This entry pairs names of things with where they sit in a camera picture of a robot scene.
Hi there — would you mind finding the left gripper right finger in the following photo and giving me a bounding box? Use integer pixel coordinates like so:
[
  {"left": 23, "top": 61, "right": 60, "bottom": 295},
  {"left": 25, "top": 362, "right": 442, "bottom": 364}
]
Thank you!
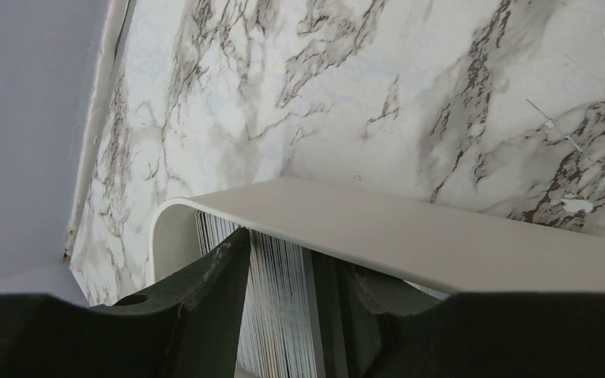
[{"left": 343, "top": 263, "right": 605, "bottom": 377}]

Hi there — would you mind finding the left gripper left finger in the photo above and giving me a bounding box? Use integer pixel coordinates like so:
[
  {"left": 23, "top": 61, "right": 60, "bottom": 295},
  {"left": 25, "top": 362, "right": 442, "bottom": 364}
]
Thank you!
[{"left": 0, "top": 228, "right": 251, "bottom": 377}]

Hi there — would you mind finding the stack of cards in tray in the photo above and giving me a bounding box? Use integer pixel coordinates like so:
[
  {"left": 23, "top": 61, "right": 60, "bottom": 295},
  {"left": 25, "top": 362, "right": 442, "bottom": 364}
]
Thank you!
[{"left": 195, "top": 209, "right": 356, "bottom": 378}]

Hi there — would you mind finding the white oblong plastic tray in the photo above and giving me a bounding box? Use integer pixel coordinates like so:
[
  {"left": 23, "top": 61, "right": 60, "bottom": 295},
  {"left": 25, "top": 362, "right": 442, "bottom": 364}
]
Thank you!
[{"left": 149, "top": 177, "right": 605, "bottom": 294}]

